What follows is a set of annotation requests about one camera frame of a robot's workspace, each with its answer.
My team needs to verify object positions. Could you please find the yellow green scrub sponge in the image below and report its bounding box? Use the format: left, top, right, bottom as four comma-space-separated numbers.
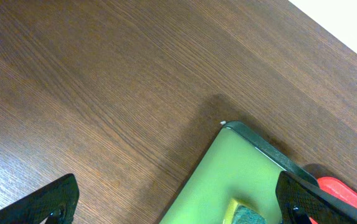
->
222, 198, 267, 224

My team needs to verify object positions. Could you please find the red plastic tray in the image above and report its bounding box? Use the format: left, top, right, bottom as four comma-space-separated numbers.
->
317, 177, 357, 208

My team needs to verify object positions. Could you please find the dark green rectangular tray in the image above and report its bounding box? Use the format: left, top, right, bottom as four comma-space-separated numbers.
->
160, 121, 318, 224

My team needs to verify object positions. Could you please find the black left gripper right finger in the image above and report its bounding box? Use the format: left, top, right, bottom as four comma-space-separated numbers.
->
275, 171, 357, 224

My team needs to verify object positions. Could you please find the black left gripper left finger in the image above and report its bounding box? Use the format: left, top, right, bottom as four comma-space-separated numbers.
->
0, 174, 79, 224

